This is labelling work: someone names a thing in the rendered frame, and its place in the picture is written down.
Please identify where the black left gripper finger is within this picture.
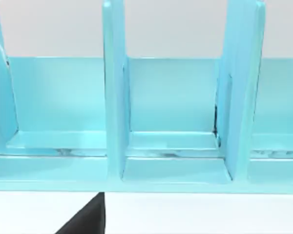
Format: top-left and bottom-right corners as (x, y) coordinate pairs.
(54, 192), (106, 234)

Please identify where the light blue rack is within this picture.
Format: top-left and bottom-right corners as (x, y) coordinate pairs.
(0, 0), (293, 194)

